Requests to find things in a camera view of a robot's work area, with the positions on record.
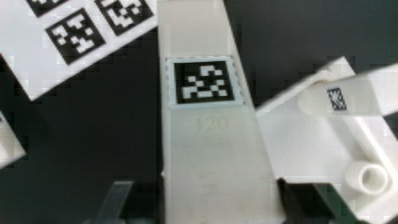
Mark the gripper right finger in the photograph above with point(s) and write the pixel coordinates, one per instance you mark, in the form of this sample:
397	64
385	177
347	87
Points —
314	204

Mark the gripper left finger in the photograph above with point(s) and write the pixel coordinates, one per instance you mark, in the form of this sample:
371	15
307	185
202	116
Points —
113	205

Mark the white desk tabletop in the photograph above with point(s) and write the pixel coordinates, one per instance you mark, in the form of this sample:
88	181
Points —
331	149

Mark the white desk leg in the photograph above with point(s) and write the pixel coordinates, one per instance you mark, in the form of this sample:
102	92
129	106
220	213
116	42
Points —
356	96
220	182
12	148

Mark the fiducial marker sheet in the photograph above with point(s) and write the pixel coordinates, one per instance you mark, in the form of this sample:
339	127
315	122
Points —
63	33

